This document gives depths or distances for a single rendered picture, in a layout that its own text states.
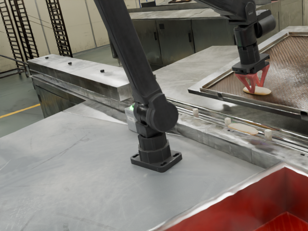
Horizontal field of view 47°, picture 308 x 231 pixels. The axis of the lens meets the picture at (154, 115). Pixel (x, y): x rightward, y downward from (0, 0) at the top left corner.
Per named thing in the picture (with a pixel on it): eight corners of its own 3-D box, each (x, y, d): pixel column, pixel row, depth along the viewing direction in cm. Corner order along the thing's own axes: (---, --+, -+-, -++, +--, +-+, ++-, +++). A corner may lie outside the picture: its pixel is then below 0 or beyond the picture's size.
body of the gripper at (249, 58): (232, 72, 105) (226, 49, 102) (253, 58, 110) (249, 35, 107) (249, 74, 100) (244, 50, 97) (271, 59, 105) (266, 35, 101)
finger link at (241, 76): (239, 95, 109) (232, 67, 105) (253, 84, 112) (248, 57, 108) (256, 98, 104) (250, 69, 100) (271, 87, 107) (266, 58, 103)
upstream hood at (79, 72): (30, 71, 235) (26, 58, 232) (55, 64, 244) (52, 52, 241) (120, 105, 135) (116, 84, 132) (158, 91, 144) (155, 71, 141)
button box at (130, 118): (129, 138, 120) (122, 107, 116) (147, 130, 124) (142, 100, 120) (141, 145, 113) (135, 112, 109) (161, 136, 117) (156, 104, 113)
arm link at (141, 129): (138, 138, 94) (148, 144, 89) (130, 101, 90) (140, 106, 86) (166, 126, 98) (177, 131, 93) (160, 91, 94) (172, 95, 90)
